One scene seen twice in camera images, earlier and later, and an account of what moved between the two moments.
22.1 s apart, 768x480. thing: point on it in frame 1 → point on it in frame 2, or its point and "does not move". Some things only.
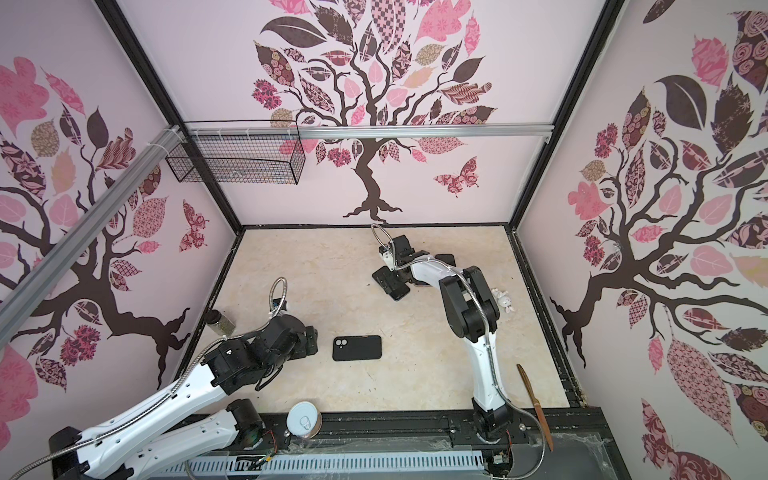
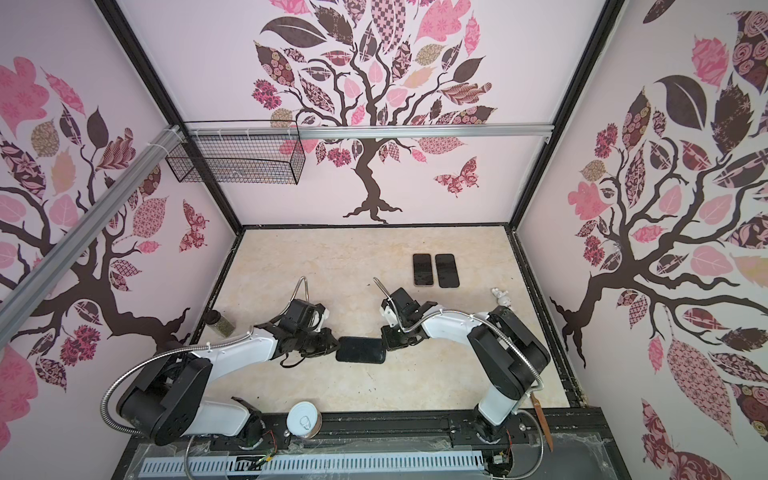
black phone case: [357, 347] does not move
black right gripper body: [398, 270] → [395, 337]
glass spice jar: [219, 323] does not move
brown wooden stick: [536, 405] does not move
